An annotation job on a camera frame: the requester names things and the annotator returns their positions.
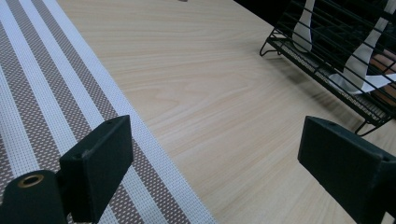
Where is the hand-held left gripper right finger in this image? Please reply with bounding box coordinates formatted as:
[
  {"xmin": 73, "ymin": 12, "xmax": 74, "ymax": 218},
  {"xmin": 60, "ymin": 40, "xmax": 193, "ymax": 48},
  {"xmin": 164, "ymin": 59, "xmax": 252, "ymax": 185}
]
[{"xmin": 297, "ymin": 116, "xmax": 396, "ymax": 224}]

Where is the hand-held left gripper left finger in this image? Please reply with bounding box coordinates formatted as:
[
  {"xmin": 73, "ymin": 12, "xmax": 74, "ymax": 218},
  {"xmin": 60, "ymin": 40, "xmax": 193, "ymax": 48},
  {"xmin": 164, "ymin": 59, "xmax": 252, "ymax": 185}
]
[{"xmin": 59, "ymin": 115, "xmax": 134, "ymax": 224}]

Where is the black wire basket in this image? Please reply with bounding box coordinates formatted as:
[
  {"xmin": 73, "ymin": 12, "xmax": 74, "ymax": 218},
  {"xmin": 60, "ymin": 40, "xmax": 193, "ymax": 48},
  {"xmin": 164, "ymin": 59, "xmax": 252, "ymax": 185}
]
[{"xmin": 260, "ymin": 0, "xmax": 396, "ymax": 137}]

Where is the striped woven placemat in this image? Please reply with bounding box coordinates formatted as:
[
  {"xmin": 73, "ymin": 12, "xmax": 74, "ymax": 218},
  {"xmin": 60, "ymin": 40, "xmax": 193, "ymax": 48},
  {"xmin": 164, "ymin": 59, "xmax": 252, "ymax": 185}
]
[{"xmin": 0, "ymin": 0, "xmax": 219, "ymax": 224}]

